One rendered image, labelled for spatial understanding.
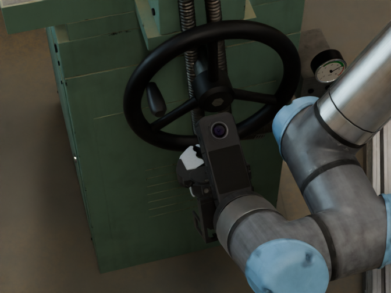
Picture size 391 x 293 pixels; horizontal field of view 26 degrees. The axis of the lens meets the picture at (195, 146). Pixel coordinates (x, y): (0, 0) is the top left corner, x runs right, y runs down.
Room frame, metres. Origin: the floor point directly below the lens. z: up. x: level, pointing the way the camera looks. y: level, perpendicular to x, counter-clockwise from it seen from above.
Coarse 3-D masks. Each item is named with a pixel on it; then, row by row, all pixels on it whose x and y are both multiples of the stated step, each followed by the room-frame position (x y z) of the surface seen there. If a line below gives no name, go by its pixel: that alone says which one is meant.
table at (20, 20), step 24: (0, 0) 0.98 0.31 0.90; (24, 0) 0.98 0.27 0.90; (48, 0) 0.98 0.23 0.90; (72, 0) 0.99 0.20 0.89; (96, 0) 1.00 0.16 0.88; (120, 0) 1.01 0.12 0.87; (144, 0) 1.01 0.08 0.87; (24, 24) 0.97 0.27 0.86; (48, 24) 0.98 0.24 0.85; (144, 24) 0.96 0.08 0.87
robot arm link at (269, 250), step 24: (264, 216) 0.49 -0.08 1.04; (240, 240) 0.47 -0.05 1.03; (264, 240) 0.45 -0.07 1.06; (288, 240) 0.44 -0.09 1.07; (312, 240) 0.45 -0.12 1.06; (240, 264) 0.44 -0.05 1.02; (264, 264) 0.42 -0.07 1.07; (288, 264) 0.41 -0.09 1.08; (312, 264) 0.42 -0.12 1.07; (264, 288) 0.40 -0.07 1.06; (288, 288) 0.40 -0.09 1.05; (312, 288) 0.40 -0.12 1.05
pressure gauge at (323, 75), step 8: (320, 56) 1.06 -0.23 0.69; (328, 56) 1.06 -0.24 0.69; (336, 56) 1.06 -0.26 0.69; (312, 64) 1.06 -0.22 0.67; (320, 64) 1.05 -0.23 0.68; (328, 64) 1.05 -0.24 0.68; (336, 64) 1.05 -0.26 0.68; (344, 64) 1.06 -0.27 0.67; (320, 72) 1.05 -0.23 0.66; (328, 72) 1.05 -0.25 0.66; (336, 72) 1.05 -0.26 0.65; (320, 80) 1.04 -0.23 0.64; (328, 80) 1.05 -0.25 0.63
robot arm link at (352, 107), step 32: (384, 32) 0.64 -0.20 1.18; (352, 64) 0.63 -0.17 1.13; (384, 64) 0.60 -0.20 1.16; (352, 96) 0.60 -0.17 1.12; (384, 96) 0.59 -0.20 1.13; (288, 128) 0.61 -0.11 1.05; (320, 128) 0.59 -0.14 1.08; (352, 128) 0.58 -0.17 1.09; (288, 160) 0.58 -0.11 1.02; (320, 160) 0.56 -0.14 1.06; (352, 160) 0.56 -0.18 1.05
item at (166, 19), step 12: (156, 0) 0.95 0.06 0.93; (168, 0) 0.94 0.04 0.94; (228, 0) 0.96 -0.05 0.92; (240, 0) 0.97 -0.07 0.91; (156, 12) 0.95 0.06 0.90; (168, 12) 0.94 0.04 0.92; (204, 12) 0.95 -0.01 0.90; (228, 12) 0.96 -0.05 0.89; (240, 12) 0.97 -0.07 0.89; (168, 24) 0.94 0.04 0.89
